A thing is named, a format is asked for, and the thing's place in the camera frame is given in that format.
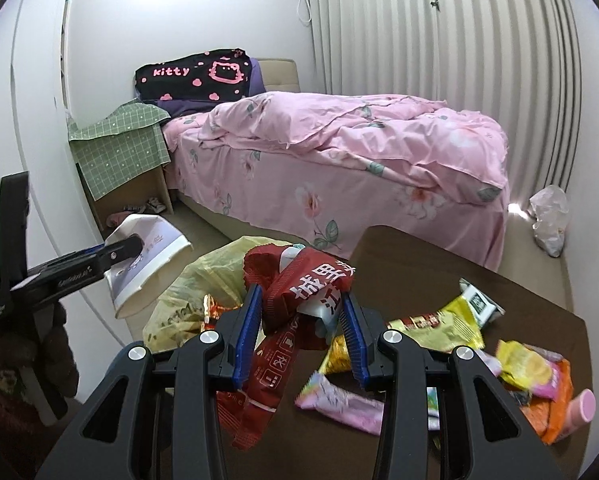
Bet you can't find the pink floral duvet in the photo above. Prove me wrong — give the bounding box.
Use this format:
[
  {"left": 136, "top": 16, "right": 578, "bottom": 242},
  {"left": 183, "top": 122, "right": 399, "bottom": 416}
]
[{"left": 200, "top": 91, "right": 510, "bottom": 206}]

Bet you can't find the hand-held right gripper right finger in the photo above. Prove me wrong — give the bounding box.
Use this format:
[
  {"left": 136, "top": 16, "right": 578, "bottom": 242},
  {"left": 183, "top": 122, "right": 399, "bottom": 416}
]
[{"left": 340, "top": 291, "right": 567, "bottom": 480}]

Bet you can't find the white crumpled plastic bag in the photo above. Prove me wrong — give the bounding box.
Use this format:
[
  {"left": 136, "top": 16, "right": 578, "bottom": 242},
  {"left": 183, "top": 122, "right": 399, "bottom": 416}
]
[{"left": 529, "top": 185, "right": 570, "bottom": 257}]

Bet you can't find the black pink printed blanket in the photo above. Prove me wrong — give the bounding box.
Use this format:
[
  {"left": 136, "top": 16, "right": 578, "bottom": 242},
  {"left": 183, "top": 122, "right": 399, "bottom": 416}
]
[{"left": 134, "top": 49, "right": 253, "bottom": 103}]

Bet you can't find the wooden nightstand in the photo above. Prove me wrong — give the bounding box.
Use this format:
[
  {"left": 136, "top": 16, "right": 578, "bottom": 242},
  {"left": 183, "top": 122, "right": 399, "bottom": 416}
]
[{"left": 80, "top": 160, "right": 175, "bottom": 233}]

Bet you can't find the person's left hand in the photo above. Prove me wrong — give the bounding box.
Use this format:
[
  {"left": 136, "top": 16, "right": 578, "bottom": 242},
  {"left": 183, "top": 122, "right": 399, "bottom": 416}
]
[{"left": 0, "top": 304, "right": 80, "bottom": 397}]

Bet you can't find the pink floral bed sheet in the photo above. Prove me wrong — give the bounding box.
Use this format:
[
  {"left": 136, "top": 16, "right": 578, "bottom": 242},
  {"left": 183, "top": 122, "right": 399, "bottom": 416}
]
[{"left": 162, "top": 112, "right": 510, "bottom": 271}]

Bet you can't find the red snack packet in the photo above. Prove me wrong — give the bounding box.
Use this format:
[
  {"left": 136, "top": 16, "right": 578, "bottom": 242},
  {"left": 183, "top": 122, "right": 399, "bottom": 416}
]
[{"left": 244, "top": 245, "right": 356, "bottom": 348}]

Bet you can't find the yellow packet with red label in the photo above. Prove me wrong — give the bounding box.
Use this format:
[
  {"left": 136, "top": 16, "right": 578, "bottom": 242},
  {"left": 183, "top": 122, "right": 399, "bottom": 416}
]
[{"left": 387, "top": 294, "right": 484, "bottom": 352}]

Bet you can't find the green checked cloth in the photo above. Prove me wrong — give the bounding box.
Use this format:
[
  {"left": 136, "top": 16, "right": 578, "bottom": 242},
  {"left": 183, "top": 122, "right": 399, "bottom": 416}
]
[{"left": 68, "top": 101, "right": 173, "bottom": 196}]

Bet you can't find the shiny gold red wrapper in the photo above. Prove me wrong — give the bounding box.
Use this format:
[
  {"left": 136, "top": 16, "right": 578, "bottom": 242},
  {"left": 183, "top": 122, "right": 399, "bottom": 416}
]
[{"left": 202, "top": 294, "right": 236, "bottom": 332}]

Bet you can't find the beige upholstered bed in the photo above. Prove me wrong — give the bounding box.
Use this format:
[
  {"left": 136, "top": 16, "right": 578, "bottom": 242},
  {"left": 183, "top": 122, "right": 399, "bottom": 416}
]
[{"left": 177, "top": 58, "right": 510, "bottom": 271}]

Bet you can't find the white purple paper bag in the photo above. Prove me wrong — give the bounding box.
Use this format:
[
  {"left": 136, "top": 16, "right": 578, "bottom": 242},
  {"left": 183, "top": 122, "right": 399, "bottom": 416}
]
[{"left": 104, "top": 214, "right": 193, "bottom": 318}]

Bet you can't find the pink bottle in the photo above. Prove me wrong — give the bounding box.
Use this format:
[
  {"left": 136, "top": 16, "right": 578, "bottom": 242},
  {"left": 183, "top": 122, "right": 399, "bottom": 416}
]
[{"left": 569, "top": 388, "right": 597, "bottom": 422}]

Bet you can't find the white green packet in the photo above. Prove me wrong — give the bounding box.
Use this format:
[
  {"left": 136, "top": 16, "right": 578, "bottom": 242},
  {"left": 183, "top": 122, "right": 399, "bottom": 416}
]
[{"left": 458, "top": 278, "right": 505, "bottom": 330}]

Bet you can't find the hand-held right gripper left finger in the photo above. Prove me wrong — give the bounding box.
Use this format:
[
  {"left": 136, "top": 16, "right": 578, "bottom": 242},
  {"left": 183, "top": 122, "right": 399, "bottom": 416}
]
[{"left": 34, "top": 284, "right": 265, "bottom": 480}]

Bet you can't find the flat red packet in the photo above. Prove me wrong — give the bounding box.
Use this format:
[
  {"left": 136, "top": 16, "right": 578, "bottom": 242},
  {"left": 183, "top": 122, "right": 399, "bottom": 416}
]
[{"left": 217, "top": 327, "right": 303, "bottom": 452}]

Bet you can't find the gold patterned packet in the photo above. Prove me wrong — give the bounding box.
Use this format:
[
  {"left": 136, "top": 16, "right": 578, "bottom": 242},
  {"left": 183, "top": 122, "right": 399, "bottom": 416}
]
[{"left": 319, "top": 332, "right": 361, "bottom": 377}]

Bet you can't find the yellow plastic bag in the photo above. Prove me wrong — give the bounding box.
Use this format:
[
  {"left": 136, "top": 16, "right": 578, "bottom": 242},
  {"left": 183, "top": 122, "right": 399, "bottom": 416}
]
[{"left": 144, "top": 237, "right": 260, "bottom": 357}]

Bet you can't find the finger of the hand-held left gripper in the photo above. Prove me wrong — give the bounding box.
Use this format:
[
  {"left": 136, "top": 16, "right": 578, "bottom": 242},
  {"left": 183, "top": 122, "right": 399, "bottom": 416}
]
[{"left": 80, "top": 235, "right": 145, "bottom": 284}]

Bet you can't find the white pleated curtain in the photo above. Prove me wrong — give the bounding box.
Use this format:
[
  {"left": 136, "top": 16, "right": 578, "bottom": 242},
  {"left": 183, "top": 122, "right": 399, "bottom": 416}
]
[{"left": 307, "top": 0, "right": 583, "bottom": 201}]

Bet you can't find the orange packet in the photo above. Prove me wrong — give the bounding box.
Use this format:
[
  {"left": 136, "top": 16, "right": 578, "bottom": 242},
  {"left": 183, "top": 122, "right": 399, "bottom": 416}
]
[{"left": 517, "top": 360, "right": 575, "bottom": 446}]

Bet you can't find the yellow pink packet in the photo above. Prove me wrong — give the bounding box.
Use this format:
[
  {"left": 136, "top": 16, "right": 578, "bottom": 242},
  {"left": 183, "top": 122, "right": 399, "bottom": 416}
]
[{"left": 494, "top": 340, "right": 565, "bottom": 401}]

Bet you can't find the pink snack packet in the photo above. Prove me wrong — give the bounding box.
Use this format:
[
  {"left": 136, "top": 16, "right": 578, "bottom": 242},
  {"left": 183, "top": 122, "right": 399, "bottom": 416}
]
[{"left": 294, "top": 371, "right": 385, "bottom": 436}]

